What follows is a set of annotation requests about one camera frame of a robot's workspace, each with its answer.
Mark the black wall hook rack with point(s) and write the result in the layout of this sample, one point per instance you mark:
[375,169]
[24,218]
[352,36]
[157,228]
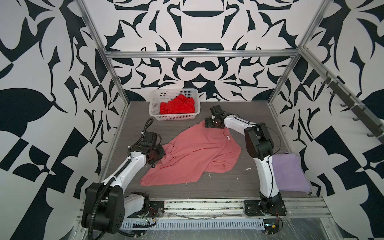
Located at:
[361,111]

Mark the white slotted cable duct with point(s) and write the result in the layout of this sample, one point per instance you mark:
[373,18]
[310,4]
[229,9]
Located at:
[205,224]

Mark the folded purple t shirt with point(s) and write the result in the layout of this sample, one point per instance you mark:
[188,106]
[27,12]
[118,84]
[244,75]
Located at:
[288,173]

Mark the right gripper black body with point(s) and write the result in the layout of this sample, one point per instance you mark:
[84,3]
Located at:
[211,123]

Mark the pink t shirt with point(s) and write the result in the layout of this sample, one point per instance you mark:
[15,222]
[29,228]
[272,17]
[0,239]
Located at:
[193,152]

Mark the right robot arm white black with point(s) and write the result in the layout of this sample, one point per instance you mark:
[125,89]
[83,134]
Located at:
[260,147]

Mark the red t shirt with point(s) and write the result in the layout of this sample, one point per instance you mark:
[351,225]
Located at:
[179,105]

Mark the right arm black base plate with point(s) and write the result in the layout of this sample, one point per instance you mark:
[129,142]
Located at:
[255,208]

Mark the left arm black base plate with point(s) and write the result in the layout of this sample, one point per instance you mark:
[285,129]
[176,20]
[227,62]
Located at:
[156,208]

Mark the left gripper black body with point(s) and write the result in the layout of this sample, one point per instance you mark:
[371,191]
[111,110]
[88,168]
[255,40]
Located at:
[158,153]

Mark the small green circuit board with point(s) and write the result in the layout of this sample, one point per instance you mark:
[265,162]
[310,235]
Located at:
[273,226]

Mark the white plastic basket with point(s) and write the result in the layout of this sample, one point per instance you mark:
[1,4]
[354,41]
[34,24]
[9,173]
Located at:
[166,95]

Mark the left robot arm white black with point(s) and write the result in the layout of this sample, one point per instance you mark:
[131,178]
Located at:
[106,207]

